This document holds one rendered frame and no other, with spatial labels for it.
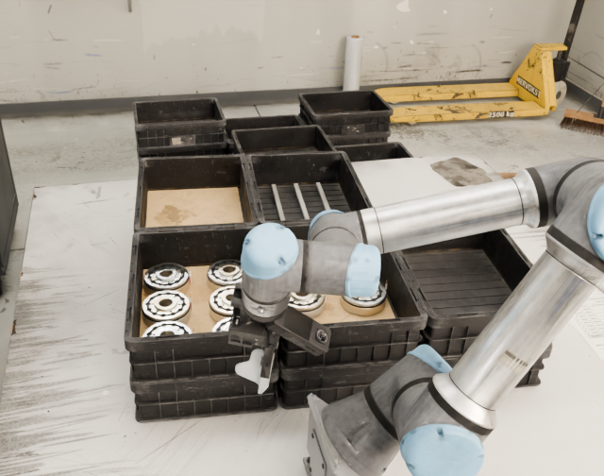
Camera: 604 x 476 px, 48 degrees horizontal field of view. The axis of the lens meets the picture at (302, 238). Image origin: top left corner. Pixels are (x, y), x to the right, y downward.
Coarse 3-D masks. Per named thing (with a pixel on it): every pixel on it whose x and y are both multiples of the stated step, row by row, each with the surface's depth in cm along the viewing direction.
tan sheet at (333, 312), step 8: (328, 296) 158; (336, 296) 158; (328, 304) 155; (336, 304) 155; (328, 312) 153; (336, 312) 153; (344, 312) 153; (384, 312) 154; (392, 312) 154; (320, 320) 150; (328, 320) 150; (336, 320) 150; (344, 320) 150; (352, 320) 150; (360, 320) 151
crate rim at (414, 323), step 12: (288, 228) 164; (396, 264) 152; (408, 276) 148; (408, 288) 145; (420, 300) 141; (420, 312) 138; (324, 324) 133; (336, 324) 134; (348, 324) 134; (360, 324) 134; (372, 324) 134; (384, 324) 134; (396, 324) 135; (408, 324) 135; (420, 324) 136
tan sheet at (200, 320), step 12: (192, 276) 162; (204, 276) 162; (192, 288) 158; (204, 288) 158; (192, 300) 154; (204, 300) 154; (192, 312) 151; (204, 312) 151; (144, 324) 147; (192, 324) 147; (204, 324) 147
